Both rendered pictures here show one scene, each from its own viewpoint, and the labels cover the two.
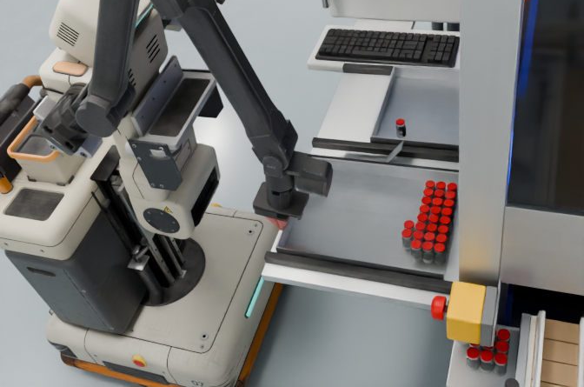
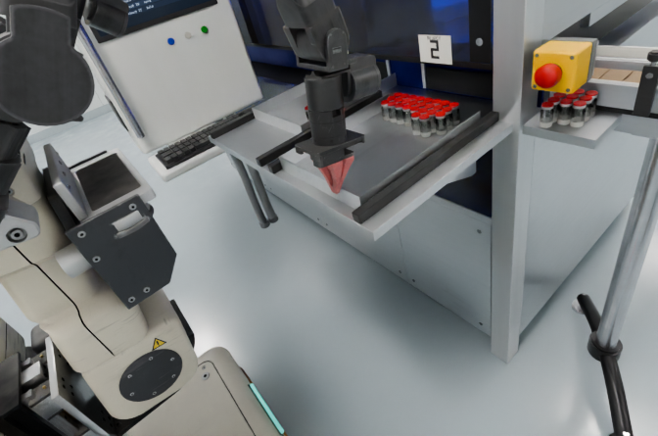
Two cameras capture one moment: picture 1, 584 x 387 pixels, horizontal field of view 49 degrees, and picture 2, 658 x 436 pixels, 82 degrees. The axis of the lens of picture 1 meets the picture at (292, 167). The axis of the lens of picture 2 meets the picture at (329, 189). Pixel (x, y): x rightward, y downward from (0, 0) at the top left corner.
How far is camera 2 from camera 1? 1.05 m
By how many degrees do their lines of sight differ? 46
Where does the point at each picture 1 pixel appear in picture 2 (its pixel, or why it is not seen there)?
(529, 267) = (556, 6)
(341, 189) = not seen: hidden behind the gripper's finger
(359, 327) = (343, 364)
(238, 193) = not seen: hidden behind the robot
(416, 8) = (211, 108)
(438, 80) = (287, 102)
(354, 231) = (381, 159)
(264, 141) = (324, 4)
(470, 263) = (530, 28)
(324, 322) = (318, 391)
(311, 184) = (366, 73)
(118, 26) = not seen: outside the picture
